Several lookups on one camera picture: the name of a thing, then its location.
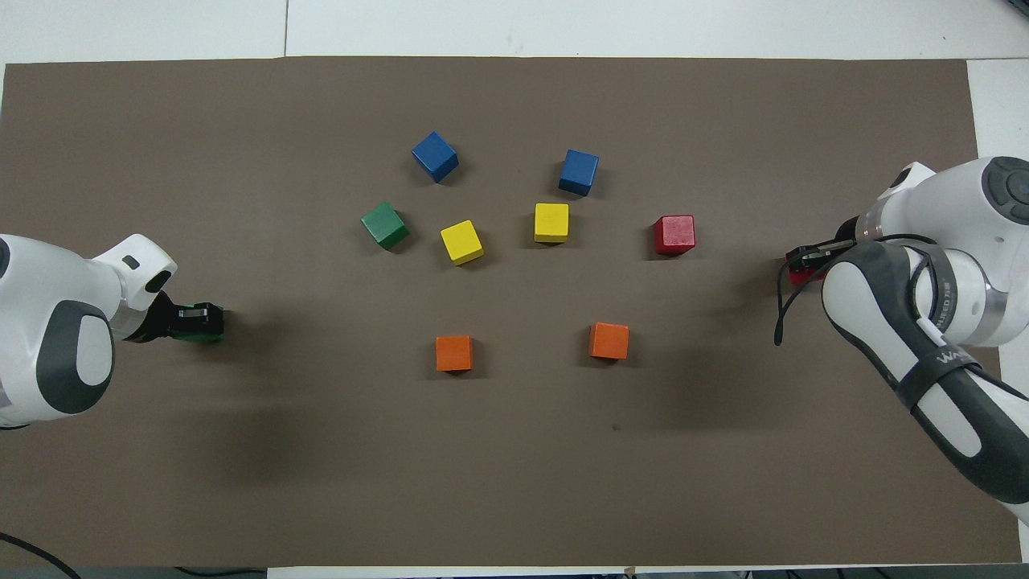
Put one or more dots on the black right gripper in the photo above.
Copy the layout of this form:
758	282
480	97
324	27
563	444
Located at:
844	249

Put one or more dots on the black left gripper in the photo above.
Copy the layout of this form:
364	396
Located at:
161	322

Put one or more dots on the red wooden cube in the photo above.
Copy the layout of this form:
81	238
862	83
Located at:
802	277
674	233

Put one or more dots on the green wooden cube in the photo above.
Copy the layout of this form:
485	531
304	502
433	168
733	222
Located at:
207	338
383	223

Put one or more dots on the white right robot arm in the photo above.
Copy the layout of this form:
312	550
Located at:
965	209

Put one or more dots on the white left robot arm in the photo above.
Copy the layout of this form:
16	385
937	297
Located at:
48	322

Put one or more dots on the orange wooden cube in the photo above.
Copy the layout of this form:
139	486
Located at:
454	352
608	340

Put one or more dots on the blue wooden cube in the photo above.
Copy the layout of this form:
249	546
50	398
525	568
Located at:
579	170
435	156

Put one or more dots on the yellow wooden cube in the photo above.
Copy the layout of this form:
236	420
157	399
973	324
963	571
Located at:
551	221
461	240

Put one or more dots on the brown table mat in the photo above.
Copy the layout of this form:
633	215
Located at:
522	482

